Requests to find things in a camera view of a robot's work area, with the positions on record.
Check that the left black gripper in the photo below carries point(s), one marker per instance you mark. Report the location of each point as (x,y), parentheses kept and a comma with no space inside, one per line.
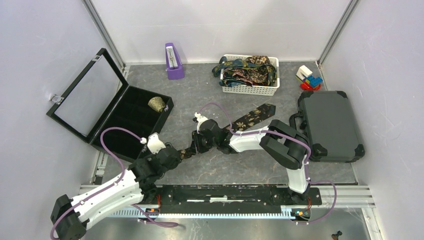
(178,160)

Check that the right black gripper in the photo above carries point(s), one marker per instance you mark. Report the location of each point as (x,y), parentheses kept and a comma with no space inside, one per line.
(196,143)

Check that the black gold floral tie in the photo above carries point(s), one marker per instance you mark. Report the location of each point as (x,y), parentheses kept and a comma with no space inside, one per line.
(242,124)

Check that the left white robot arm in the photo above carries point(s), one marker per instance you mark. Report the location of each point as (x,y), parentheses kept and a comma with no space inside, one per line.
(73,216)

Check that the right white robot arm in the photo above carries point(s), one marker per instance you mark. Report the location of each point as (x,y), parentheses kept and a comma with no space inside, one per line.
(284,144)

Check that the pile of patterned ties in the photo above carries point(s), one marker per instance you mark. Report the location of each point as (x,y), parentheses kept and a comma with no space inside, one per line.
(256,70)

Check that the rolled gold tie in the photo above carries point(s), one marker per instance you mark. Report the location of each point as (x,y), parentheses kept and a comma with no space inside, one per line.
(157,104)

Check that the white perforated basket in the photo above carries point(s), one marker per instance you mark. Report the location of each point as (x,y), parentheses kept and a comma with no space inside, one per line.
(258,90)

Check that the purple metronome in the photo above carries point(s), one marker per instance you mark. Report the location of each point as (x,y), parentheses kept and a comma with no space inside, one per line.
(174,66)

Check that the black display box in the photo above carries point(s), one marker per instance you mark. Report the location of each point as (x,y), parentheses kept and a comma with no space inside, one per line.
(100,100)

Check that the colourful toy blocks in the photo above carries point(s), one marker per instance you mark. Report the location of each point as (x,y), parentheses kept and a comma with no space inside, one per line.
(307,81)

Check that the dark grey hard case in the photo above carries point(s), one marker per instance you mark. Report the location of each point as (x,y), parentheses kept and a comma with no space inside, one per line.
(327,118)

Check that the small black knob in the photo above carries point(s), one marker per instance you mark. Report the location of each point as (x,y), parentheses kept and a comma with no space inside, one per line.
(336,235)

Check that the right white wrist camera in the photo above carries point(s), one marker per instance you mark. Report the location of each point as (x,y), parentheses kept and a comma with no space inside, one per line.
(199,119)

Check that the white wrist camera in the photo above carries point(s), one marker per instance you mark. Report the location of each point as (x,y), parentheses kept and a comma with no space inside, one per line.
(199,119)
(152,143)

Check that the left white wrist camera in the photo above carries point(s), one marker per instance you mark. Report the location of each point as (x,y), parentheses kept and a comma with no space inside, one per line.
(152,143)

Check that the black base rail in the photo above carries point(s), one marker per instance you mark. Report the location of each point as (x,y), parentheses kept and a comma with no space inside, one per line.
(229,199)

